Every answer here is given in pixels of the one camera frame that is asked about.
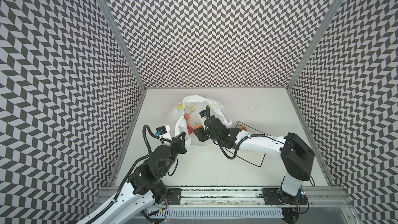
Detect white plastic bag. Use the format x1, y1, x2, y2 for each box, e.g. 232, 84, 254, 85
167, 95, 232, 147

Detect red yellow fake apple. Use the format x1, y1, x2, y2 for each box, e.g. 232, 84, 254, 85
239, 125, 247, 131

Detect red fake pepper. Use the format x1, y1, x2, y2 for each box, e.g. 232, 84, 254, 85
187, 127, 193, 135

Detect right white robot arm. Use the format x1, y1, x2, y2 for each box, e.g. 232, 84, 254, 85
193, 106, 315, 207

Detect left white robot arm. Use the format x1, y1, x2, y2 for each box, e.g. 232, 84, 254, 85
78, 125, 187, 224

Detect white mat black border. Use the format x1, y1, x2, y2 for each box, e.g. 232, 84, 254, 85
235, 121, 266, 168

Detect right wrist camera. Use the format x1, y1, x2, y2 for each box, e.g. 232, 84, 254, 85
199, 110, 209, 125

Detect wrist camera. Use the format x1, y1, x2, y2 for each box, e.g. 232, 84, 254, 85
199, 110, 209, 125
155, 125, 172, 141

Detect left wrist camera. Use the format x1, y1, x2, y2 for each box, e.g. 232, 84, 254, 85
155, 125, 172, 141

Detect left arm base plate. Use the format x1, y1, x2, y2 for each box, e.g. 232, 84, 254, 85
155, 188, 182, 206

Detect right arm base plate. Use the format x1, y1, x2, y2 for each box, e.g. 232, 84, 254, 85
259, 188, 308, 207

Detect aluminium front rail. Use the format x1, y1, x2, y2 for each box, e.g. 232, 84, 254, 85
93, 186, 355, 209

